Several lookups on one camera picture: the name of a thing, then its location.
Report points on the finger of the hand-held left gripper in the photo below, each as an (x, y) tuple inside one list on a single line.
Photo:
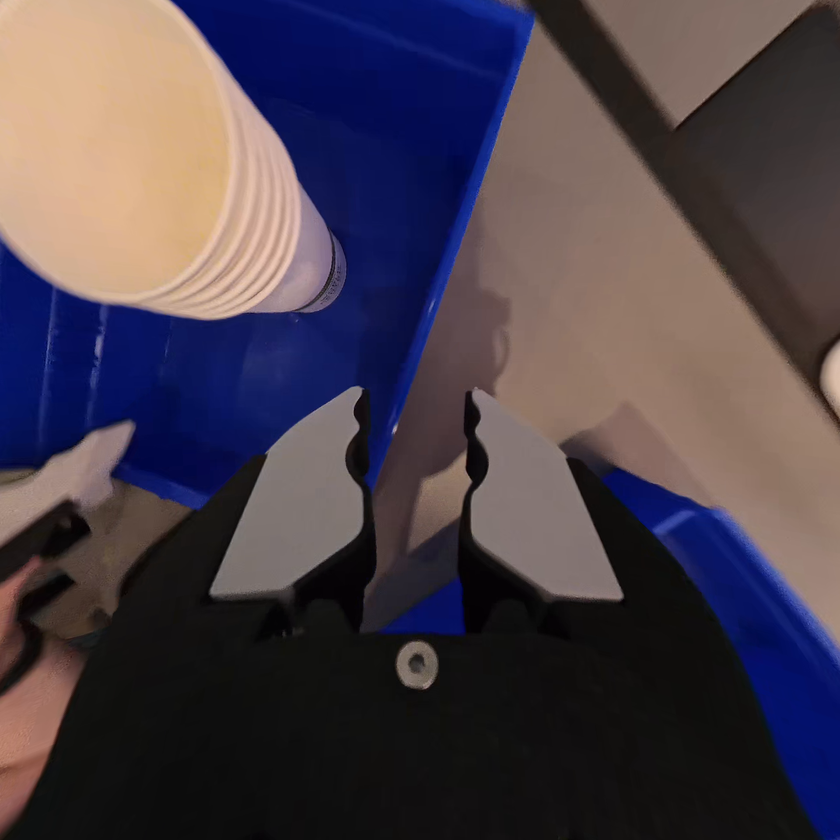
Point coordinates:
[(72, 472)]

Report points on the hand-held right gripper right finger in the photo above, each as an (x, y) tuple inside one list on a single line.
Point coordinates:
[(538, 525)]

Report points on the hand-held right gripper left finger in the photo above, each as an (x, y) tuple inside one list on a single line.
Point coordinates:
[(302, 518)]

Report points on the blue plastic bin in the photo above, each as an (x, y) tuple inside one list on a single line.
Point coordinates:
[(754, 590), (394, 164)]

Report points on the person's left hand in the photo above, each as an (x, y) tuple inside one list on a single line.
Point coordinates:
[(26, 735)]

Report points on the white stand base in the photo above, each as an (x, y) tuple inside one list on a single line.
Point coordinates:
[(832, 380)]

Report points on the black flat plate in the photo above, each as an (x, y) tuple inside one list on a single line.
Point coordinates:
[(774, 164)]

